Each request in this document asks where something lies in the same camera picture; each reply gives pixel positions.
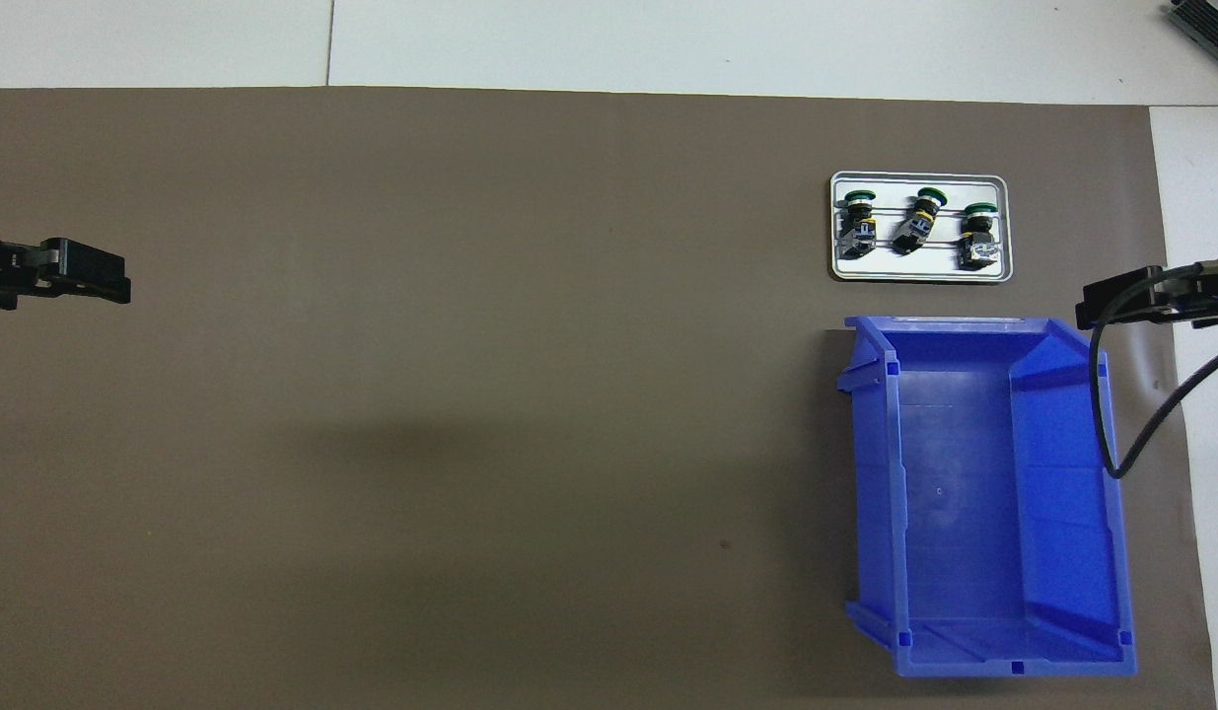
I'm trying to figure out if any silver metal tray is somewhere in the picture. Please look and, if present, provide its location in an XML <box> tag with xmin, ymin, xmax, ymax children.
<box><xmin>828</xmin><ymin>172</ymin><xmax>1015</xmax><ymax>284</ymax></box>

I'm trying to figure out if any green push button switch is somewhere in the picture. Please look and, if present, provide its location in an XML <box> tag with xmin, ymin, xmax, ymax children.
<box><xmin>958</xmin><ymin>201</ymin><xmax>1002</xmax><ymax>270</ymax></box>
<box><xmin>837</xmin><ymin>187</ymin><xmax>878</xmax><ymax>260</ymax></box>
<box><xmin>892</xmin><ymin>186</ymin><xmax>950</xmax><ymax>255</ymax></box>

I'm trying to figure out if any grey device corner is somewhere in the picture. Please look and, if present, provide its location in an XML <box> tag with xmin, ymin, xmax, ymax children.
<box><xmin>1164</xmin><ymin>0</ymin><xmax>1218</xmax><ymax>72</ymax></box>

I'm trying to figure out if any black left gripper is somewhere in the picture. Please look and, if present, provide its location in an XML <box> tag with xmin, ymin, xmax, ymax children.
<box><xmin>0</xmin><ymin>213</ymin><xmax>132</xmax><ymax>312</ymax></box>

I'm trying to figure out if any brown table mat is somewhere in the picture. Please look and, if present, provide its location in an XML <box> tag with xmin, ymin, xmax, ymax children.
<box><xmin>0</xmin><ymin>87</ymin><xmax>1218</xmax><ymax>710</ymax></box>

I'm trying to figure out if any blue plastic storage bin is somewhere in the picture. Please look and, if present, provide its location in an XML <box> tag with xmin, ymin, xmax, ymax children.
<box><xmin>835</xmin><ymin>315</ymin><xmax>1138</xmax><ymax>679</ymax></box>

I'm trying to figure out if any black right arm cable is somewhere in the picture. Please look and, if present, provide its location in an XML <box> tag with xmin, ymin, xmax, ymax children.
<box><xmin>1089</xmin><ymin>261</ymin><xmax>1218</xmax><ymax>480</ymax></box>

